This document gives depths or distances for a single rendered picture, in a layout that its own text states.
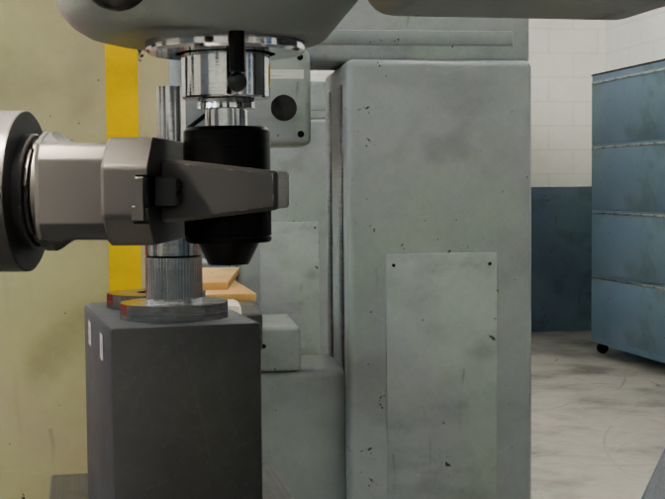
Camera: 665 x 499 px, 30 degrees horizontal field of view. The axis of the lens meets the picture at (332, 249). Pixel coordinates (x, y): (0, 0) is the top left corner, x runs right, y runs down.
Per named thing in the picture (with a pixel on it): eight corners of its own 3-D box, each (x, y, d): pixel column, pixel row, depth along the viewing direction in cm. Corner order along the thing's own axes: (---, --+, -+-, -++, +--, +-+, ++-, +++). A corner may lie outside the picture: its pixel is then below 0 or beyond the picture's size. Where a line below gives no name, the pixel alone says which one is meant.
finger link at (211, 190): (279, 221, 64) (161, 221, 65) (278, 159, 64) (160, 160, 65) (275, 222, 63) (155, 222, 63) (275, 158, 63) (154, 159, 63)
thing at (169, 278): (195, 297, 106) (194, 233, 105) (208, 302, 101) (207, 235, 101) (141, 299, 104) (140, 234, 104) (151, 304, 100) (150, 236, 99)
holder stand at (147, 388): (113, 566, 96) (108, 311, 95) (86, 498, 117) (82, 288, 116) (264, 552, 100) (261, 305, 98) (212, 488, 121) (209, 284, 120)
